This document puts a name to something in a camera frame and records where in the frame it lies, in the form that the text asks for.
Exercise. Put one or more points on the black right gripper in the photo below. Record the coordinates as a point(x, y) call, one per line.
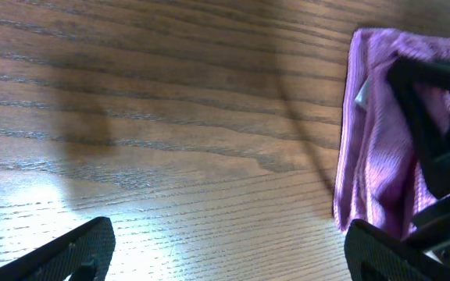
point(432, 149)

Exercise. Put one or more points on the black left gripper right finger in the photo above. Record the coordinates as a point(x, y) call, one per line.
point(372, 255)

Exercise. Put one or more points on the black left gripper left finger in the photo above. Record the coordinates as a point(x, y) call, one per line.
point(83, 253)

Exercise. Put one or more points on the purple microfiber cloth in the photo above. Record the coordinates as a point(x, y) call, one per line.
point(378, 178)

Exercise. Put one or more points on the white cloth label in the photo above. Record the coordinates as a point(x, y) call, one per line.
point(362, 95)

